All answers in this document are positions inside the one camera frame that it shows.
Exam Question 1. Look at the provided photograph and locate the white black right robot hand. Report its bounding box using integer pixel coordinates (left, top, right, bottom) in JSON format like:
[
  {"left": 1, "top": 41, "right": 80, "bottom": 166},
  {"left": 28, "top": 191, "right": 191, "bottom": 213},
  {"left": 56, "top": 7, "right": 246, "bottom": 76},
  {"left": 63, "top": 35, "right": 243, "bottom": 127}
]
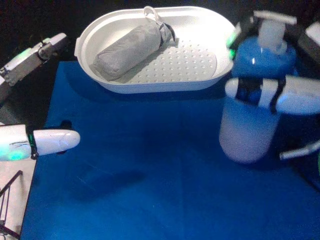
[{"left": 224, "top": 9, "right": 320, "bottom": 161}]

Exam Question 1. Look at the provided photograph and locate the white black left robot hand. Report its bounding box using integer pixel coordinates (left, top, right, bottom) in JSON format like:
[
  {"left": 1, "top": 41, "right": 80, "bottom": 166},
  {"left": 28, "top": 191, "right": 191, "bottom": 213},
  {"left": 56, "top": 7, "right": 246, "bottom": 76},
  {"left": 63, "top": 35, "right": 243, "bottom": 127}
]
[{"left": 0, "top": 32, "right": 81, "bottom": 163}]

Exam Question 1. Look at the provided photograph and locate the blue translucent water bottle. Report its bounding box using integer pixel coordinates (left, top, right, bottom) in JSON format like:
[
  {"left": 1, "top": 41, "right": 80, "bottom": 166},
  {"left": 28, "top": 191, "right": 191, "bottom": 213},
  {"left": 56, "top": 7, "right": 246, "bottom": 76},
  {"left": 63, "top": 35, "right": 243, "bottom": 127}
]
[{"left": 218, "top": 18, "right": 299, "bottom": 165}]

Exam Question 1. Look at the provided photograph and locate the grey umbrella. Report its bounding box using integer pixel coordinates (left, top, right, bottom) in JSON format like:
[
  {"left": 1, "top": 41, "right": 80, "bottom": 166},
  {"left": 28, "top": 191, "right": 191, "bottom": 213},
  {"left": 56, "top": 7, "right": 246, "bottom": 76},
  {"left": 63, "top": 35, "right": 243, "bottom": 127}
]
[{"left": 93, "top": 6, "right": 179, "bottom": 81}]

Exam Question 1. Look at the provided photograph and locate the small black flat object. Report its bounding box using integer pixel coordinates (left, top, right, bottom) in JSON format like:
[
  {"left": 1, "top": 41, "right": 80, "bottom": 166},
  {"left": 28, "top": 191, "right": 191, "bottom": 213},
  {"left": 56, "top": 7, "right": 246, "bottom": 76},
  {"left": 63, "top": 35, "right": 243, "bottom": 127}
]
[{"left": 55, "top": 119, "right": 74, "bottom": 155}]

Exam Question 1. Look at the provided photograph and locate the black metal stand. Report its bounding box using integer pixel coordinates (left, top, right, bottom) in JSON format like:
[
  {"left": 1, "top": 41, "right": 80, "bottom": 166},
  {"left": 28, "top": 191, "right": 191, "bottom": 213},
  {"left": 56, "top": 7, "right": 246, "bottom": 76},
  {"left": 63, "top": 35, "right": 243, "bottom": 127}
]
[{"left": 0, "top": 169, "right": 25, "bottom": 240}]

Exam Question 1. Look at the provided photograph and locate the blue table mat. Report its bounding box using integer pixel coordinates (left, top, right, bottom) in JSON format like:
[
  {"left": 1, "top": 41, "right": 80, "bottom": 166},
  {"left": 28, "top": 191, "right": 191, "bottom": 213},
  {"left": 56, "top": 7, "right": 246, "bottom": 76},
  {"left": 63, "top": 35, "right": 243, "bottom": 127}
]
[{"left": 19, "top": 61, "right": 320, "bottom": 240}]

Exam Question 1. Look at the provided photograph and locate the white oval plastic tray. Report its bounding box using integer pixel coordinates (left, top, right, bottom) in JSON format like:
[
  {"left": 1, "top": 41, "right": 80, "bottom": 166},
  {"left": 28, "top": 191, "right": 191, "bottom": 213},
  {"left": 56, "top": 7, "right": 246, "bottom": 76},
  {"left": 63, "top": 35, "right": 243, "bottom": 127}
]
[{"left": 74, "top": 5, "right": 236, "bottom": 95}]

